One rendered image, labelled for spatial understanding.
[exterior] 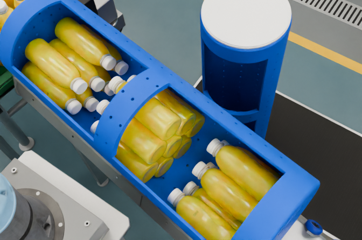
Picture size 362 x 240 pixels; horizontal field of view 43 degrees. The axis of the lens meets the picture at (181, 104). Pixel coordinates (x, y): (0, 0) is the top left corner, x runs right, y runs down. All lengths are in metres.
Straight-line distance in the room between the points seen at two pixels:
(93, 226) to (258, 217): 0.33
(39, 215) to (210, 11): 0.82
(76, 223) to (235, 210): 0.36
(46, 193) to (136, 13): 1.97
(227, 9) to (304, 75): 1.21
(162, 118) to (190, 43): 1.64
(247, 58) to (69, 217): 0.72
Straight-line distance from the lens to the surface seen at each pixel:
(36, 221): 0.94
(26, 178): 1.05
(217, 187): 1.10
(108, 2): 1.78
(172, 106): 1.14
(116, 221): 1.04
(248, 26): 1.42
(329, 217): 2.12
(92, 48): 1.28
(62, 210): 1.00
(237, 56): 1.40
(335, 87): 2.59
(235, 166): 1.07
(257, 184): 1.06
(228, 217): 1.14
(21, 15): 1.29
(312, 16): 2.86
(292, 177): 0.99
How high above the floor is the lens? 2.13
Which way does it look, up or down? 60 degrees down
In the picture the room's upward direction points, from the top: 7 degrees counter-clockwise
